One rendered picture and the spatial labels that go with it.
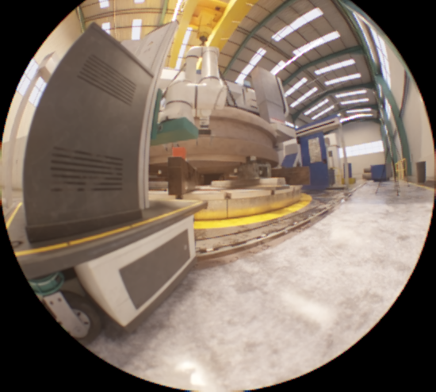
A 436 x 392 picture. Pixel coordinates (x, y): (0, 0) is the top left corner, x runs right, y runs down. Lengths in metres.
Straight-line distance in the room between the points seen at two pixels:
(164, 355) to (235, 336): 0.20
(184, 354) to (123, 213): 0.42
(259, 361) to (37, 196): 0.56
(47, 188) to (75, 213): 0.08
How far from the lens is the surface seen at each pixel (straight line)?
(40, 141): 0.33
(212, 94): 0.75
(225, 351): 0.45
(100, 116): 0.38
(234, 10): 11.69
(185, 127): 0.61
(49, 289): 0.37
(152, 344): 0.48
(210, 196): 1.50
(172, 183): 1.34
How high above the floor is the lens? 0.43
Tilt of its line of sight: 4 degrees up
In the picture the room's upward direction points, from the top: 1 degrees counter-clockwise
